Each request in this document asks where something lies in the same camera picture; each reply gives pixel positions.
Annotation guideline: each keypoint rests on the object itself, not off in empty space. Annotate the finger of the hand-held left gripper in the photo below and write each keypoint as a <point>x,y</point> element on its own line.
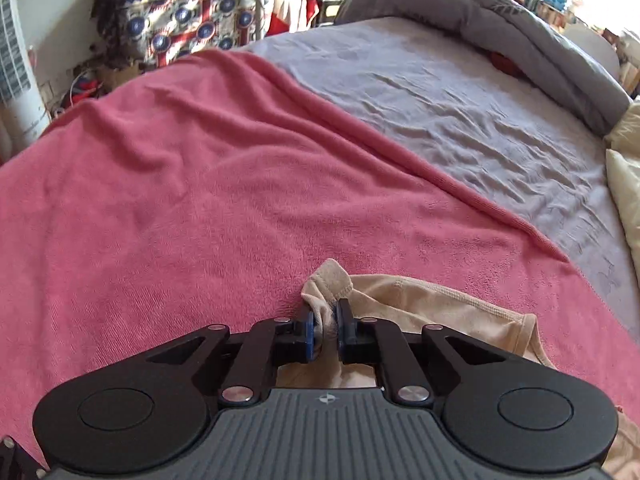
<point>17,460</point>

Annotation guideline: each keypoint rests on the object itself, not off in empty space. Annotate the red white garment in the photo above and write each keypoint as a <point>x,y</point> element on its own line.
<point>295,7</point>

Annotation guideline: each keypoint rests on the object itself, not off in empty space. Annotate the pink fleece blanket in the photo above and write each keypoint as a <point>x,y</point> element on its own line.
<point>200,185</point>

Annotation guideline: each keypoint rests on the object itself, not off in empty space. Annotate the beige knit top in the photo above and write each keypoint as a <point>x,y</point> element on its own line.
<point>425,300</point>

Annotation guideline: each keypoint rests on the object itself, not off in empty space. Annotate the white tower fan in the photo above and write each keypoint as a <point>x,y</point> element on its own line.
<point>20,70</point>

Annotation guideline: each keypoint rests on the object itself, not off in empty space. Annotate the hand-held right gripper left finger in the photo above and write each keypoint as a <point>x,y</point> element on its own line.
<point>310,332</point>

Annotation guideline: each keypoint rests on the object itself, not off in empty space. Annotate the cream quilt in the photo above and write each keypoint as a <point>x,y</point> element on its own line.
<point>625,180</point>

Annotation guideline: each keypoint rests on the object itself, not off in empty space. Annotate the patterned blue red cloth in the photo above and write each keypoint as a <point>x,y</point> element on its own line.
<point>190,10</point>

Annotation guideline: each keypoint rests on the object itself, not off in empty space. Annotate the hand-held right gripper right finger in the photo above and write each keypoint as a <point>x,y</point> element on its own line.
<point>342,330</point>

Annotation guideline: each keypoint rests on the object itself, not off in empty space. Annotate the white chair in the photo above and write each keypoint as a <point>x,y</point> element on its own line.
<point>592,50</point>

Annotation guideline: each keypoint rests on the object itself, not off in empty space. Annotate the grey duvet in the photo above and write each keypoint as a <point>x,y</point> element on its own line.
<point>475,5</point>

